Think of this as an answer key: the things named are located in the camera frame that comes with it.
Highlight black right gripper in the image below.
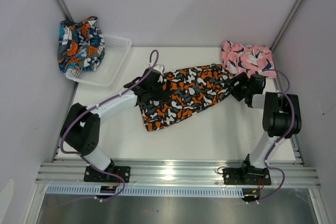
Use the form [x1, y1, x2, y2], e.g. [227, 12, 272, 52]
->
[223, 72, 251, 101]

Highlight orange camouflage shorts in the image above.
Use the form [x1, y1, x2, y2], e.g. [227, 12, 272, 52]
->
[139, 64, 230, 131]

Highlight pink shark print shorts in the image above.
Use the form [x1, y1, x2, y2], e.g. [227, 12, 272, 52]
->
[220, 40, 277, 79]

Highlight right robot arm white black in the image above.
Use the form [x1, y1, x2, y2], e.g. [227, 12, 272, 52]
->
[222, 73, 302, 185]

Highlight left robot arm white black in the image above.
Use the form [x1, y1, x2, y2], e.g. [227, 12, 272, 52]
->
[60, 65, 164, 182]

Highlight blue orange patterned shorts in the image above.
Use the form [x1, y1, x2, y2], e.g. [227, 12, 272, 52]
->
[57, 16, 105, 72]

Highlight white plastic basket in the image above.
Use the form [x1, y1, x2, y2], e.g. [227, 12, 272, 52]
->
[65, 34, 132, 87]

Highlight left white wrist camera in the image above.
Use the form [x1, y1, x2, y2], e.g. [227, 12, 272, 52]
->
[149, 65, 165, 74]

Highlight aluminium mounting rail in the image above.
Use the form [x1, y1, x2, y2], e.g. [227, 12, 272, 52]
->
[35, 159, 321, 188]

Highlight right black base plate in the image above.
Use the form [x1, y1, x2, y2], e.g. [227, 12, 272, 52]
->
[223, 168, 271, 186]

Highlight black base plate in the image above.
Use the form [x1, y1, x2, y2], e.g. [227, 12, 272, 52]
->
[223, 168, 271, 186]
[83, 166, 131, 183]

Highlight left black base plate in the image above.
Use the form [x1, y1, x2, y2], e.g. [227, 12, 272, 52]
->
[83, 166, 131, 183]

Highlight white slotted cable duct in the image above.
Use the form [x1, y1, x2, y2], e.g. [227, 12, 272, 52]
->
[46, 184, 244, 198]

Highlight right aluminium frame post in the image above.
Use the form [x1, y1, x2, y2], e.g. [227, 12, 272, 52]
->
[270, 0, 306, 51]

